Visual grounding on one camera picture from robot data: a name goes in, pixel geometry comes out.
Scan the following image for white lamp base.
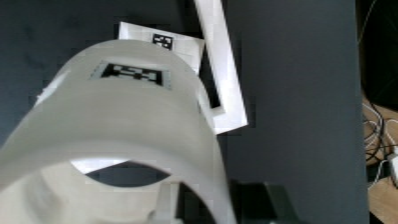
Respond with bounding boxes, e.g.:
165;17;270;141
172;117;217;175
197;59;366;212
36;22;204;105

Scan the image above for white lamp shade cone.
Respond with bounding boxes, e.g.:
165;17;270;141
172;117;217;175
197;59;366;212
0;40;236;224

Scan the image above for white cables on floor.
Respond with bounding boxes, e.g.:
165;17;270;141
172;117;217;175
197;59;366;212
361;99;398;191

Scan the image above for white U-shaped fence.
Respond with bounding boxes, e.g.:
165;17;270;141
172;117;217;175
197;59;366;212
194;0;249;134

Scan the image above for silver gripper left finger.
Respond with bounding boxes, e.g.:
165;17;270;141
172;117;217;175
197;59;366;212
148;182;181;224

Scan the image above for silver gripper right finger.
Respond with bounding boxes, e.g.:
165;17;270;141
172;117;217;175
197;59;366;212
229;181;306;224

